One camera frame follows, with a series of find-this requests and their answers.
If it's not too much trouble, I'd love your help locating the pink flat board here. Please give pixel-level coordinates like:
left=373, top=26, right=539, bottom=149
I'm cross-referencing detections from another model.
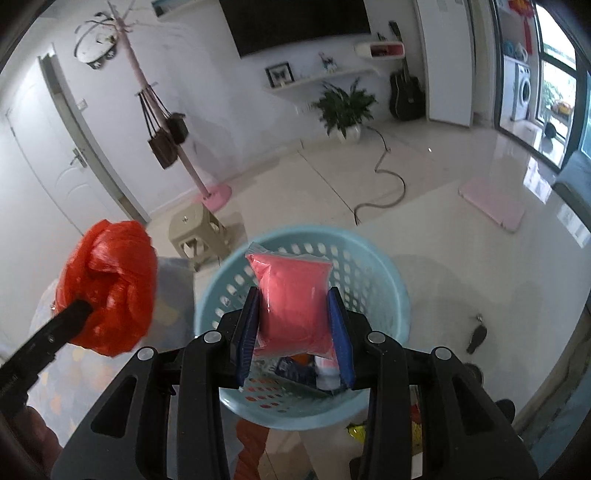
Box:
left=458, top=178, right=527, bottom=234

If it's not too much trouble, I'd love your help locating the white standing air conditioner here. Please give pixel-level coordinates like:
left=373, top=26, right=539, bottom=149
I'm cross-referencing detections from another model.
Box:
left=413, top=0, right=476, bottom=127

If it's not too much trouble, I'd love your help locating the black hanging bag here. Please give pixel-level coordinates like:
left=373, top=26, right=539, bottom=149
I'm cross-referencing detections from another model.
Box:
left=164, top=112, right=189, bottom=144

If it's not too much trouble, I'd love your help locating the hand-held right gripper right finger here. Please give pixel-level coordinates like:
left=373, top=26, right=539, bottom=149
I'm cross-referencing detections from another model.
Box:
left=327, top=286, right=539, bottom=480

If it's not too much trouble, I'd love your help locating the dark floor cable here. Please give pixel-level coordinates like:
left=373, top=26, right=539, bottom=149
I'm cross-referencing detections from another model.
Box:
left=353, top=124, right=407, bottom=224

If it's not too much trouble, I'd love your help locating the blue edged wall shelf box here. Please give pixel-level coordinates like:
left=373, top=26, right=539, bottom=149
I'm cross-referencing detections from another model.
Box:
left=151, top=0, right=195, bottom=17

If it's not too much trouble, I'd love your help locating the red knot decoration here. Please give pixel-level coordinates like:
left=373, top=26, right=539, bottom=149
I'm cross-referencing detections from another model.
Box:
left=508, top=0, right=536, bottom=54

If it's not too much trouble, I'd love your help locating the black guitar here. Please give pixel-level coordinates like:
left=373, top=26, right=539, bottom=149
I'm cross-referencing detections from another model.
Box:
left=388, top=21, right=426, bottom=121

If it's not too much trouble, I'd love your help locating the pink coat rack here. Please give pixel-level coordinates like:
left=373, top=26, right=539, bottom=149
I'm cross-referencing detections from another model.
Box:
left=106, top=0, right=232, bottom=210

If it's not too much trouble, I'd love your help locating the yellow foil wrapper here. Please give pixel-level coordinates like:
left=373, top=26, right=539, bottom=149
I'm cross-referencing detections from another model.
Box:
left=344, top=401, right=423, bottom=457

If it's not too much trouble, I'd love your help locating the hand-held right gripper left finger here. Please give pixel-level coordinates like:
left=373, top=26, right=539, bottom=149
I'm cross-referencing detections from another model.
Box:
left=51, top=286, right=262, bottom=480

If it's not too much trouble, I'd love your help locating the pink plastic packet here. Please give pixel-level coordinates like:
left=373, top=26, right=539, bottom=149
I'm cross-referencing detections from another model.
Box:
left=245, top=242, right=335, bottom=361

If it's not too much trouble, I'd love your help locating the black key fob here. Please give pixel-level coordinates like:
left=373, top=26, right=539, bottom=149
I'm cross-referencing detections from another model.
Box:
left=466, top=314, right=489, bottom=355

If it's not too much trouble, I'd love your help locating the brown hanging bag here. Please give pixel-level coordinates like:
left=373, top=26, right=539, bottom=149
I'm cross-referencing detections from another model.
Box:
left=139, top=90, right=178, bottom=170

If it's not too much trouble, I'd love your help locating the black butterfly picture frame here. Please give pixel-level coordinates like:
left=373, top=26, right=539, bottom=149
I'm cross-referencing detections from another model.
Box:
left=265, top=62, right=295, bottom=88

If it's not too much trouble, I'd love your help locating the white red oval shelf box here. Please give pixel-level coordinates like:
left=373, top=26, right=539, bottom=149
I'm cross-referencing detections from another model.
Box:
left=355, top=41, right=406, bottom=59

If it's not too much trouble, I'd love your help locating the black wall television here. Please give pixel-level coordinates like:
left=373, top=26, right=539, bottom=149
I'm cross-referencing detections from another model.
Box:
left=218, top=0, right=372, bottom=58

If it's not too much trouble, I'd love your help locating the red plastic bag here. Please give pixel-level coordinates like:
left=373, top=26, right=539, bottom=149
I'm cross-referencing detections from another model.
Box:
left=56, top=219, right=158, bottom=357

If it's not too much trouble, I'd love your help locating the orange red cloth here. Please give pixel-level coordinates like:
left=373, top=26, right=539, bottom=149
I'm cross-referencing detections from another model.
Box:
left=235, top=420, right=269, bottom=480

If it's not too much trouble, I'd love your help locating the beige plastic stool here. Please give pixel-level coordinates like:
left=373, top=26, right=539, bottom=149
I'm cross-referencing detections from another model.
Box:
left=168, top=205, right=232, bottom=271

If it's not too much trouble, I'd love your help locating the dark grey sofa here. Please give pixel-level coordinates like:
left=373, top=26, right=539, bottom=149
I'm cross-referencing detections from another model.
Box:
left=551, top=152, right=591, bottom=213

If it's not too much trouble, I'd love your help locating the potted green plant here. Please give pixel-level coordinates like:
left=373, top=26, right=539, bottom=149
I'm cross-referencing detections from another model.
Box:
left=311, top=78, right=377, bottom=141

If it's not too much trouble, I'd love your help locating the balcony glass door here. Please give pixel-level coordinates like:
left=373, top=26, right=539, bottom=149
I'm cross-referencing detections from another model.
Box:
left=492, top=0, right=591, bottom=162

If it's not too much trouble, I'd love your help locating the low white wall shelf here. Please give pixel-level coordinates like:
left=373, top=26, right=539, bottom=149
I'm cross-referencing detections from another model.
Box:
left=265, top=67, right=377, bottom=93

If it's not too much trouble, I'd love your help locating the orange white plastic bottle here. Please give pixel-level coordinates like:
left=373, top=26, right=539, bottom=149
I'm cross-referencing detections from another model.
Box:
left=293, top=352, right=345, bottom=393

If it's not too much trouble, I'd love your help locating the panda wall clock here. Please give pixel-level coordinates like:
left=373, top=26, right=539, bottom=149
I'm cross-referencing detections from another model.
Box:
left=75, top=16, right=122, bottom=70

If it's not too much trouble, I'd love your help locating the blue printed box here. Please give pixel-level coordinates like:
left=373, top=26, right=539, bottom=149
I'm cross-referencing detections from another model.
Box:
left=272, top=355, right=319, bottom=386

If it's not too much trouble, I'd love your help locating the light blue plastic basket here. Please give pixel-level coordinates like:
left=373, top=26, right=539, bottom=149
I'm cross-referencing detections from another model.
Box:
left=194, top=224, right=411, bottom=431

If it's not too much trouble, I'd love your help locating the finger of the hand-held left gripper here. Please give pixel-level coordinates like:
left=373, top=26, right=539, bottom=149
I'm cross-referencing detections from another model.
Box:
left=18, top=299, right=93, bottom=370

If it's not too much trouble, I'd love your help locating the white washing machine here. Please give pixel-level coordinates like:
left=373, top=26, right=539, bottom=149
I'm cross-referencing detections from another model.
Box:
left=502, top=55, right=532, bottom=121

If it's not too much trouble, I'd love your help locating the white door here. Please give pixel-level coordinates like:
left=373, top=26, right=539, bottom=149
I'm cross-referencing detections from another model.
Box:
left=4, top=44, right=151, bottom=232

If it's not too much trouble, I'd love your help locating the person's left hand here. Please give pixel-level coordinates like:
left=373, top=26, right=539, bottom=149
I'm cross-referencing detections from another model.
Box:
left=14, top=406, right=63, bottom=476

